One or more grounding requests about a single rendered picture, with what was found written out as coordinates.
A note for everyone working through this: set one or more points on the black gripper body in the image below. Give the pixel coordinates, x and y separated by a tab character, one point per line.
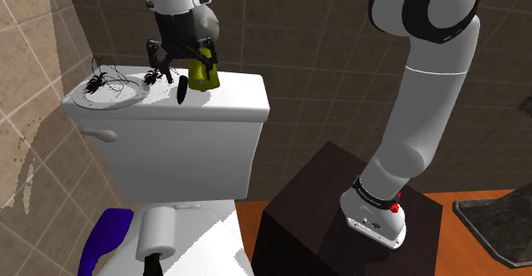
176	32

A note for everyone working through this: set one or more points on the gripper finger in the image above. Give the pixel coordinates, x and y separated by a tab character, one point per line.
160	57
210	57

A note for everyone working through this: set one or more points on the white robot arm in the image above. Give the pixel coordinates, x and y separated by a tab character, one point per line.
432	100

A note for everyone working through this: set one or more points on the small black wiry figure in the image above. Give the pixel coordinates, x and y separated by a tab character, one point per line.
150	78

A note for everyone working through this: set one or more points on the yellow bottle with grey top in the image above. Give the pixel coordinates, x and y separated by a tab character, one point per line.
197	78

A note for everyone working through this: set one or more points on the black oval object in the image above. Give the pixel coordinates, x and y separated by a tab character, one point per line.
182	92

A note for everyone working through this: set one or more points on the white round plate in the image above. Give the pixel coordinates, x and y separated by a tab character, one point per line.
124	95

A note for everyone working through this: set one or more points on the large black wiry figure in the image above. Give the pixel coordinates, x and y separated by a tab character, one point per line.
94	83

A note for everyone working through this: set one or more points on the white toilet paper roll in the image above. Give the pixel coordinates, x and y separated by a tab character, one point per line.
160	229

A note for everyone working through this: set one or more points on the dark robot stand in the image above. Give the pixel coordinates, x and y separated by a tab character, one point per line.
307	208

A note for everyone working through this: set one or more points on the blue curved object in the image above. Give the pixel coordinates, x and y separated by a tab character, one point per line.
104	235

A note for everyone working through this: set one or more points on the black rod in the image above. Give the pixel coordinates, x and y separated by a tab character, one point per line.
153	266

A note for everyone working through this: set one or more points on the dark marbled stone base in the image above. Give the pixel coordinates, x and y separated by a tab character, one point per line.
498	225

